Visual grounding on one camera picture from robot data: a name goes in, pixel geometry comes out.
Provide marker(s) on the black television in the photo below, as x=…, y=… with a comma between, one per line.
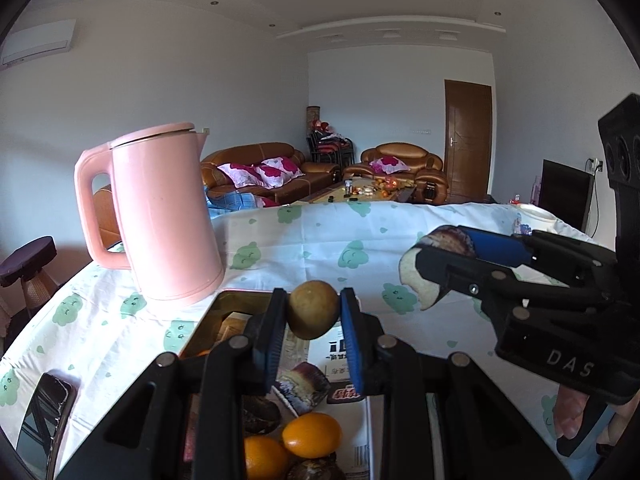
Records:
x=565, y=195

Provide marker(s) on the red plush toy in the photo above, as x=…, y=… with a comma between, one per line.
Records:
x=322, y=126

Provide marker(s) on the small brown round fruit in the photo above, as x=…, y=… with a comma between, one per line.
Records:
x=310, y=310

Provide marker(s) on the dark brown round fruit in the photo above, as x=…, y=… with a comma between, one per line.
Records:
x=260, y=415

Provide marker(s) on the black smartphone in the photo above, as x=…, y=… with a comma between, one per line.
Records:
x=45, y=420

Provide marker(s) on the brown leather armchair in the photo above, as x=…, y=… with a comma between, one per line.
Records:
x=405, y=150

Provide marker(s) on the white mug with blue print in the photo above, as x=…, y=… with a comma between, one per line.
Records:
x=537, y=215

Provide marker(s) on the stacked dark chairs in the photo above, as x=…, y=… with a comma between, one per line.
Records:
x=330, y=147

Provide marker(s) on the round purple root vegetable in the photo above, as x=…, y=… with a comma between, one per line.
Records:
x=315, y=470

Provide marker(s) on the person's right hand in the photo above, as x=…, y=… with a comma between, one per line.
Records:
x=570, y=412

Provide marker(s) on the white tablecloth with green clouds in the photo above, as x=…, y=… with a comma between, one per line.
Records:
x=310, y=240

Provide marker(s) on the pink floral pillow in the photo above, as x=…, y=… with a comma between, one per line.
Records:
x=237, y=174
x=387, y=164
x=270, y=177
x=286, y=165

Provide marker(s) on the wall power outlet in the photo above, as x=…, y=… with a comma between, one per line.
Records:
x=595, y=165

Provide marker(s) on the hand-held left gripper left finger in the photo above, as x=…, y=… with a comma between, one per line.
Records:
x=272, y=342

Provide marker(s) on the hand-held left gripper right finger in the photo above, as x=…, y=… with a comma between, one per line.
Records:
x=352, y=347

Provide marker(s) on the white wall air conditioner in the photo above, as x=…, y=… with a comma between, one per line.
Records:
x=37, y=42

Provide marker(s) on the tall patterned cylinder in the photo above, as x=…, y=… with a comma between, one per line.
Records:
x=313, y=117

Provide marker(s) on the brown wooden door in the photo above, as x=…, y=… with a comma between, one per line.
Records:
x=467, y=140

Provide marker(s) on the cluttered coffee table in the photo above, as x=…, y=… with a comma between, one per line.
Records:
x=340, y=195

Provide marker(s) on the pink electric kettle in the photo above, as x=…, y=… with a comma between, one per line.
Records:
x=160, y=220

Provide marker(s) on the blue plaid cloth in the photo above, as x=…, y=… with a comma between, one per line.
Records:
x=230, y=202

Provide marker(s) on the brown leather sofa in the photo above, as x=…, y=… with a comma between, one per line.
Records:
x=260, y=150

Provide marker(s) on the brown leather chair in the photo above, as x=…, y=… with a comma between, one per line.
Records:
x=105, y=220

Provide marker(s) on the dark purple stool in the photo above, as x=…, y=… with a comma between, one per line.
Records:
x=30, y=257

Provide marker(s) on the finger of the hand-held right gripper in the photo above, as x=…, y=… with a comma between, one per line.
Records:
x=450, y=269
x=500, y=250

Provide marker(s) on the rectangular metal tin box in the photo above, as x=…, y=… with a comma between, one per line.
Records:
x=215, y=320

